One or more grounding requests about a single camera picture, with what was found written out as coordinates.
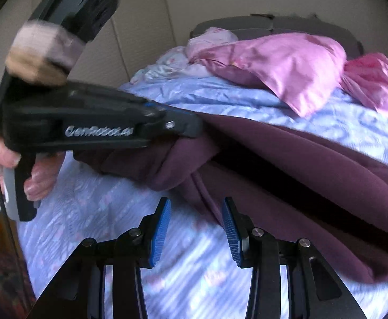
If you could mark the person's left hand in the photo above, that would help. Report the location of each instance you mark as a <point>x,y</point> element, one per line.
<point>44,176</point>

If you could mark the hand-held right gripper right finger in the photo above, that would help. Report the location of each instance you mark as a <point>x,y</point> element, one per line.
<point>230,232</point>

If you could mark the maroon fleece pants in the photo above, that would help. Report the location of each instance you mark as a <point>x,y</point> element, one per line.
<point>297,172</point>

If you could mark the blue floral striped bedsheet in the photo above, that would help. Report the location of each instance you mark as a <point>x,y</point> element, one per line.
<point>81,212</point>

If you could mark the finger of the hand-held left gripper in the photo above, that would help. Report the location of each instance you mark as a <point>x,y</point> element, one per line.
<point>184,123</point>

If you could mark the pale floral blanket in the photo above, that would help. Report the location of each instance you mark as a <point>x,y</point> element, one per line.
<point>170,66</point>

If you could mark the pink satin pillow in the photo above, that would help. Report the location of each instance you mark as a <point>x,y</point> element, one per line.
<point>280,63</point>

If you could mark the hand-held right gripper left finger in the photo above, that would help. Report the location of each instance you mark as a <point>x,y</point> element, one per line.
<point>159,232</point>

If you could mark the dark headboard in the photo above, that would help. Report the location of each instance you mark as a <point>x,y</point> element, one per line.
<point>297,25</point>

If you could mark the dark red patterned rug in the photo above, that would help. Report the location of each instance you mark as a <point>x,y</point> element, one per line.
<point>1,272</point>

